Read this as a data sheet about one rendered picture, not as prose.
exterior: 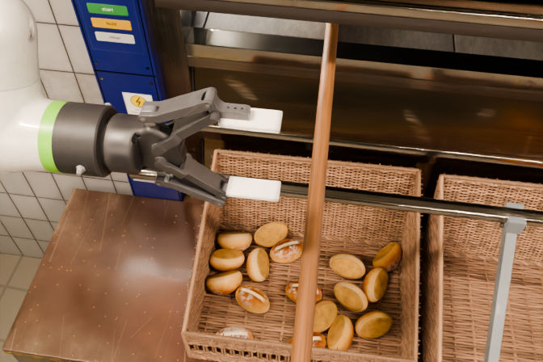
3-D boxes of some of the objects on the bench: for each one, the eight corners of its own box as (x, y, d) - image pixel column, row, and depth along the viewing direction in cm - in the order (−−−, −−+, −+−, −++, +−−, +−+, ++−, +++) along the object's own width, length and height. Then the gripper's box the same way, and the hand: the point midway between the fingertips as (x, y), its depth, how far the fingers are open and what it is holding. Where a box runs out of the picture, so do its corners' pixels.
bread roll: (243, 287, 160) (246, 292, 154) (208, 295, 159) (209, 300, 152) (239, 267, 160) (242, 271, 154) (204, 275, 159) (205, 280, 152)
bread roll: (359, 319, 151) (370, 298, 149) (326, 298, 154) (337, 277, 153) (366, 313, 155) (376, 292, 154) (334, 292, 159) (345, 272, 157)
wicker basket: (219, 203, 177) (212, 145, 156) (405, 223, 173) (424, 165, 151) (184, 360, 147) (169, 314, 125) (409, 389, 142) (433, 347, 121)
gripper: (98, 45, 66) (285, 62, 64) (137, 178, 85) (282, 193, 84) (76, 91, 61) (277, 111, 60) (123, 220, 81) (275, 237, 79)
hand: (271, 157), depth 72 cm, fingers open, 13 cm apart
